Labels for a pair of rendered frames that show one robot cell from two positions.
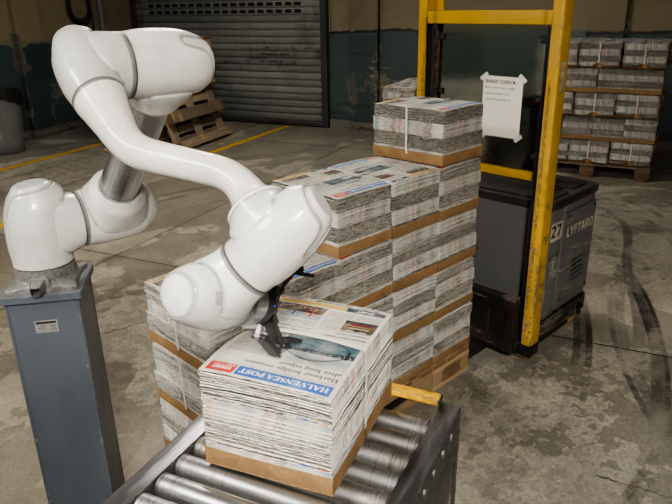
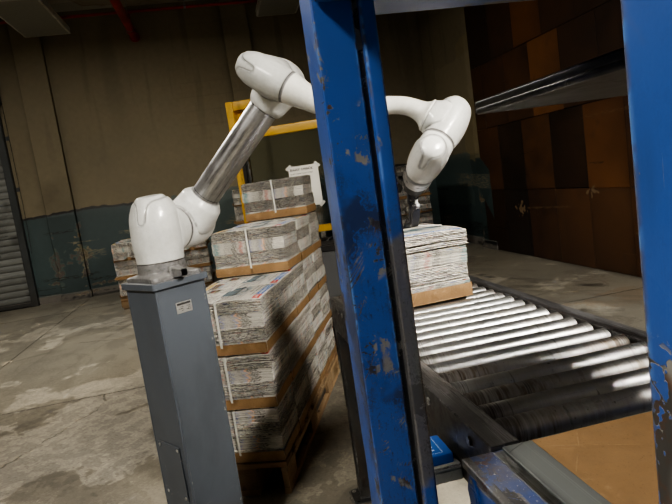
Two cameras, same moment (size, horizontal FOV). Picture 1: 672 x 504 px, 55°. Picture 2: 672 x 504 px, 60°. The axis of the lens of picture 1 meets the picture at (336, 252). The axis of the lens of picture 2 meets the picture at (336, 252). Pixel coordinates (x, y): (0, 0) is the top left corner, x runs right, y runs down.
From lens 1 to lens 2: 1.53 m
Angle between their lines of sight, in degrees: 37
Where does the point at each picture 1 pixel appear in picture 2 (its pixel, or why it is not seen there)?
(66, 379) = (199, 353)
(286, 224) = (463, 108)
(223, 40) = not seen: outside the picture
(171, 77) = not seen: hidden behind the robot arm
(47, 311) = (184, 293)
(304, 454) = (452, 274)
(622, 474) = not seen: hidden behind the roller
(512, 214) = (326, 259)
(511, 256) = (333, 289)
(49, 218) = (176, 216)
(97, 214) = (198, 216)
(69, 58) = (271, 62)
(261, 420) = (424, 262)
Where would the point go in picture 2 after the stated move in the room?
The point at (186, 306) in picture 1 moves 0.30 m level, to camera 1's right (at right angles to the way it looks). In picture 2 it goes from (443, 148) to (510, 139)
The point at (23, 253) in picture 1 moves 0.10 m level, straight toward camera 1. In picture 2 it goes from (163, 246) to (187, 243)
